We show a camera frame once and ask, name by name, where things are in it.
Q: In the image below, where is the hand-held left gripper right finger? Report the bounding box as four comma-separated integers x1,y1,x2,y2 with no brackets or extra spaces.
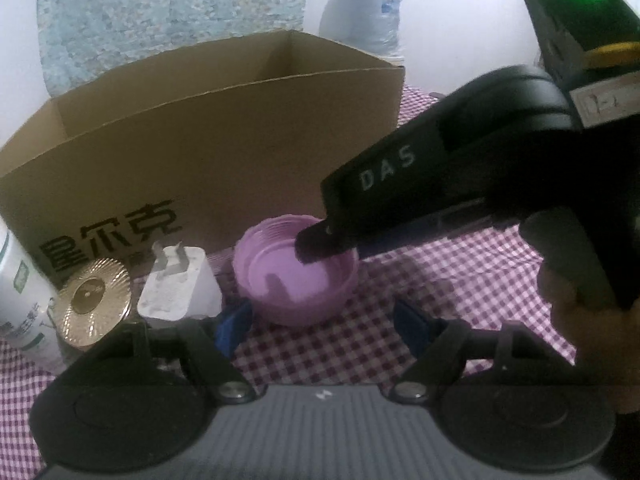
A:
388,300,581,406

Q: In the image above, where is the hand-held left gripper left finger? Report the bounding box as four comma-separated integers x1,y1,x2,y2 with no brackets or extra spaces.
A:
65,299,259,406

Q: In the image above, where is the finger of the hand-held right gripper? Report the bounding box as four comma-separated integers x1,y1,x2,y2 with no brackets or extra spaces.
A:
357,200,501,262
294,217,363,267

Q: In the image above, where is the purple plastic bowl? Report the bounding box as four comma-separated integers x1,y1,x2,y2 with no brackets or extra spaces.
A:
232,214,361,328

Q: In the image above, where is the white charger plug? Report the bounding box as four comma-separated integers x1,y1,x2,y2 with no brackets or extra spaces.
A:
136,241,223,328

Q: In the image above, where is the gold ridged round lid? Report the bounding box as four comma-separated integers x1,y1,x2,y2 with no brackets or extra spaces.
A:
50,258,133,356

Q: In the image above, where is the brown cardboard box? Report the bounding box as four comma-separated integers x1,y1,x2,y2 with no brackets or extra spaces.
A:
0,29,405,286

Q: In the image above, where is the white plastic bottle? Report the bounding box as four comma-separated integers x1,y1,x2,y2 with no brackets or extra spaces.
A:
0,220,63,373

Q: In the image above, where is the person's right hand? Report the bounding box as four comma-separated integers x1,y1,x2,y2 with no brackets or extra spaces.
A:
537,260,640,413

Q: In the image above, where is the purple checked bear cloth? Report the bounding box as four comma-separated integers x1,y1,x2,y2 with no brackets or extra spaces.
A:
0,82,578,480

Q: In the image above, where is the blue water jug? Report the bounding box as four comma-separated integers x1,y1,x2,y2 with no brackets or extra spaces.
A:
320,0,406,58

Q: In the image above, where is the teal floral wall cloth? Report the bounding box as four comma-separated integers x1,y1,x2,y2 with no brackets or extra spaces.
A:
37,0,331,98

